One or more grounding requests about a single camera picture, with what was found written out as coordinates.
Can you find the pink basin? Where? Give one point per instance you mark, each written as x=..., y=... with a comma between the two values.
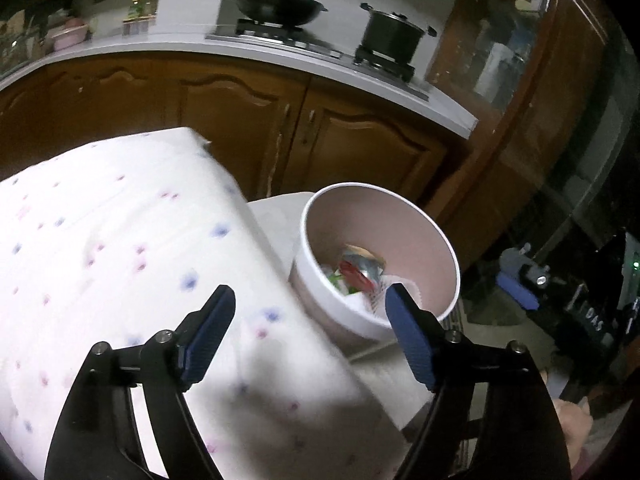
x=70, y=35

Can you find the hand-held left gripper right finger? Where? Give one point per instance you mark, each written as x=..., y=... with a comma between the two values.
x=407, y=335

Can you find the black cooking pot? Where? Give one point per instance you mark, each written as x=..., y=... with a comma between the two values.
x=392, y=35

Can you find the white foam fruit net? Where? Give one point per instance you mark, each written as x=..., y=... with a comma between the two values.
x=378, y=306

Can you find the wooden kitchen cabinet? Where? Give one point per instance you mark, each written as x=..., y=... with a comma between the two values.
x=225, y=110

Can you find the green snack wrapper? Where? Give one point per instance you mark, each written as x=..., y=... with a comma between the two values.
x=345, y=287

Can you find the condiment bottle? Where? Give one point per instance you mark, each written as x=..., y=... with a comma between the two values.
x=148, y=8
x=134, y=10

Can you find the black appliance with green light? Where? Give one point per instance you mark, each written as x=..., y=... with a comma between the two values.
x=625, y=260

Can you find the wooden glass door cabinet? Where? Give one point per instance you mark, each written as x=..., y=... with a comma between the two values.
x=525, y=85

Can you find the white round bin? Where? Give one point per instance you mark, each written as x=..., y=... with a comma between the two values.
x=380, y=220

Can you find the gas stove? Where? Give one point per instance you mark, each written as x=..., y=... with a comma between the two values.
x=300, y=40

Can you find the person's right hand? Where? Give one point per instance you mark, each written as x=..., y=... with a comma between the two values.
x=572, y=430

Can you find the red snack wrapper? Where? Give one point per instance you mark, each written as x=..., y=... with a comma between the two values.
x=357, y=267

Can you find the black wok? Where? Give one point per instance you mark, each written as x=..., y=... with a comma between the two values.
x=280, y=7

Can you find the metal dish rack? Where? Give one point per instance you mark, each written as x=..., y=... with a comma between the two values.
x=15, y=42

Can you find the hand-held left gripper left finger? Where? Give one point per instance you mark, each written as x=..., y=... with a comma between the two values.
x=210, y=330

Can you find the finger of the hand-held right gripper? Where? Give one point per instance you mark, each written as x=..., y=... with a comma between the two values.
x=517, y=291
x=515, y=260

